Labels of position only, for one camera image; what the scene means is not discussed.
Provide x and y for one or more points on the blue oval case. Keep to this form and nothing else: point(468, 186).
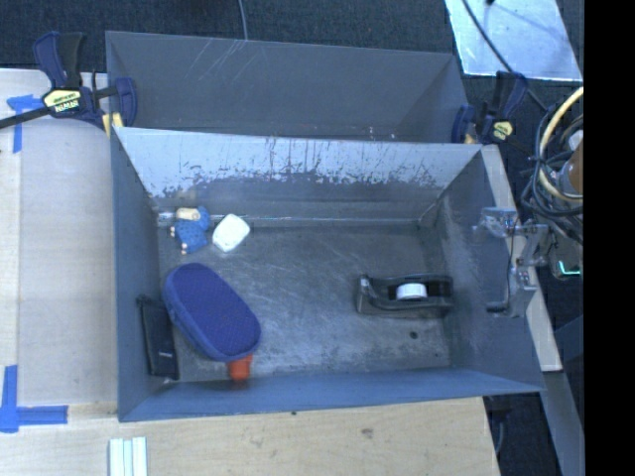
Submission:
point(211, 310)

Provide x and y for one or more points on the white rounded block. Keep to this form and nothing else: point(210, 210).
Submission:
point(230, 232)

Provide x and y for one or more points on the grey metal bin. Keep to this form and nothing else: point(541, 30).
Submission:
point(307, 285)

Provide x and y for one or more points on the blue toy figure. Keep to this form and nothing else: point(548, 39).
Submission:
point(191, 233)

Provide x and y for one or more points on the orange small block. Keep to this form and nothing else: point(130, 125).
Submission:
point(240, 366)

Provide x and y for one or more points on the black tape dispenser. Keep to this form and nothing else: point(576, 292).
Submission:
point(404, 294)

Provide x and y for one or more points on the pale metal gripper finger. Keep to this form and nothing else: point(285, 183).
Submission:
point(522, 290)
point(498, 220)

